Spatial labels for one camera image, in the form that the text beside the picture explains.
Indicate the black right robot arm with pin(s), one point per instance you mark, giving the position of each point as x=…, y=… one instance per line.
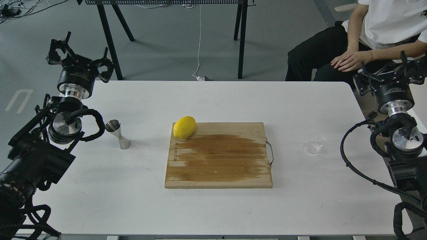
x=394, y=133

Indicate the person's hand on lap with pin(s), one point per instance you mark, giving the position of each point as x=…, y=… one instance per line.
x=350, y=61

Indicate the wooden cutting board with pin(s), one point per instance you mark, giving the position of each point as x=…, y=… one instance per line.
x=220, y=155

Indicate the clear glass cup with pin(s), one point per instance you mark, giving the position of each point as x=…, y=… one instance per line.
x=315, y=143

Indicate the seated person in white shirt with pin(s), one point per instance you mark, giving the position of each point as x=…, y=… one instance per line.
x=384, y=27

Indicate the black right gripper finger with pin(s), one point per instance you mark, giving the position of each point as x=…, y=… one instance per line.
x=365, y=81
x=411, y=70

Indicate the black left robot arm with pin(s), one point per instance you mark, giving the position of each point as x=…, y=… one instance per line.
x=41, y=150

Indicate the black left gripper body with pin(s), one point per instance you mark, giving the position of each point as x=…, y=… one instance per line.
x=77, y=82

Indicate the yellow lemon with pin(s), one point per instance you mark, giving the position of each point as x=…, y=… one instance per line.
x=184, y=127

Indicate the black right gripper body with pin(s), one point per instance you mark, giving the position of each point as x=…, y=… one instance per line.
x=392, y=95

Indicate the black metal frame table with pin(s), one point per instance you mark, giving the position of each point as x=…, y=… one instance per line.
x=239, y=32

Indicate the steel double jigger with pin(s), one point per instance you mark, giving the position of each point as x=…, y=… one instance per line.
x=114, y=128

